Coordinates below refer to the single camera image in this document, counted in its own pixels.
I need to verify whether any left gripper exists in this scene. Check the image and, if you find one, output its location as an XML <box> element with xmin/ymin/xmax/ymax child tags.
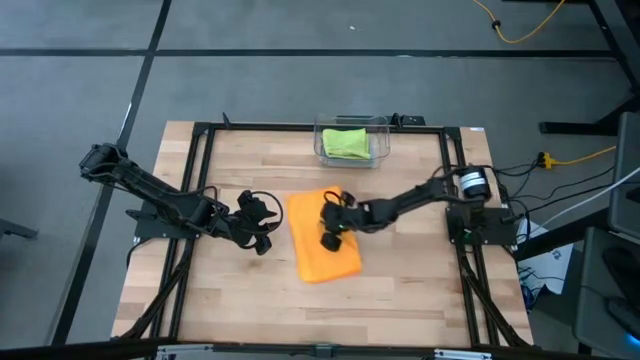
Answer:
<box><xmin>227</xmin><ymin>189</ymin><xmax>282</xmax><ymax>257</ymax></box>

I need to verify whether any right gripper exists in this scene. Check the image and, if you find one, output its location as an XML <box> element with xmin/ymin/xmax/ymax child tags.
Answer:
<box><xmin>319</xmin><ymin>188</ymin><xmax>372</xmax><ymax>253</ymax></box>

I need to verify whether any orange microfiber towel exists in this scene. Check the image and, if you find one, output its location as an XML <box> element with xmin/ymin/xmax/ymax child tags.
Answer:
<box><xmin>285</xmin><ymin>185</ymin><xmax>363</xmax><ymax>285</ymax></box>

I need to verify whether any lime green microfiber towel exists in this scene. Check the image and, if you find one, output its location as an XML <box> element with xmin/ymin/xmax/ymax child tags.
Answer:
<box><xmin>321</xmin><ymin>127</ymin><xmax>372</xmax><ymax>161</ymax></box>

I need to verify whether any clear plastic bin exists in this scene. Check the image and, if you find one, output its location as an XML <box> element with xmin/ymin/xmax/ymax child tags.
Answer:
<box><xmin>313</xmin><ymin>112</ymin><xmax>392</xmax><ymax>170</ymax></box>

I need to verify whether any white cardboard box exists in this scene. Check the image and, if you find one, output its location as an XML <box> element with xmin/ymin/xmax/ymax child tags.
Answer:
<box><xmin>514</xmin><ymin>219</ymin><xmax>575</xmax><ymax>296</ymax></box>

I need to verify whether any black crossbar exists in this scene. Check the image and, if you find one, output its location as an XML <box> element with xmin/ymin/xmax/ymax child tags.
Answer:
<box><xmin>0</xmin><ymin>337</ymin><xmax>640</xmax><ymax>360</ymax></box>

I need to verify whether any dark grey side desk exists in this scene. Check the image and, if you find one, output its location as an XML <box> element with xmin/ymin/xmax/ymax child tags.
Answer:
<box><xmin>573</xmin><ymin>227</ymin><xmax>640</xmax><ymax>357</ymax></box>

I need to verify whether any dark grey cabinet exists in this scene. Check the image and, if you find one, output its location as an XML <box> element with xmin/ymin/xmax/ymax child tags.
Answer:
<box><xmin>607</xmin><ymin>110</ymin><xmax>640</xmax><ymax>241</ymax></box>

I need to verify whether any black computer mouse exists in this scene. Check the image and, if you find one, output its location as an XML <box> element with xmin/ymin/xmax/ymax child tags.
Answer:
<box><xmin>606</xmin><ymin>297</ymin><xmax>640</xmax><ymax>342</ymax></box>

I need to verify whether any black desk leg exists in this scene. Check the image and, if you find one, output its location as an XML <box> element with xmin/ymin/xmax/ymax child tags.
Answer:
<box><xmin>538</xmin><ymin>0</ymin><xmax>640</xmax><ymax>137</ymax></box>

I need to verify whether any black aluminium table frame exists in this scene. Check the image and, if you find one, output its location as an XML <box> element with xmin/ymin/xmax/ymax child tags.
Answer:
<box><xmin>119</xmin><ymin>119</ymin><xmax>534</xmax><ymax>349</ymax></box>

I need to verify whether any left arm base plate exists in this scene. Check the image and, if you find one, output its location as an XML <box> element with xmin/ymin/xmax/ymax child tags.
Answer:
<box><xmin>124</xmin><ymin>198</ymin><xmax>207</xmax><ymax>240</ymax></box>

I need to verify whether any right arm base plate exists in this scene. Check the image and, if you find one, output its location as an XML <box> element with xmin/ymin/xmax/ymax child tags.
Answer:
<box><xmin>446</xmin><ymin>206</ymin><xmax>517</xmax><ymax>247</ymax></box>

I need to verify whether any yellow extension cord plug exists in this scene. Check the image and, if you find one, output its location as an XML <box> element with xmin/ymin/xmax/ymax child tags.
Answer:
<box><xmin>537</xmin><ymin>145</ymin><xmax>618</xmax><ymax>170</ymax></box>

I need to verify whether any yellow floor cable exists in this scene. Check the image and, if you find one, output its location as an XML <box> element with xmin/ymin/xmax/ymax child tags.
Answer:
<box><xmin>472</xmin><ymin>0</ymin><xmax>567</xmax><ymax>45</ymax></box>

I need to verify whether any white cable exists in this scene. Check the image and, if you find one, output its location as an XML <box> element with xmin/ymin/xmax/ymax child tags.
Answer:
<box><xmin>542</xmin><ymin>166</ymin><xmax>640</xmax><ymax>226</ymax></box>

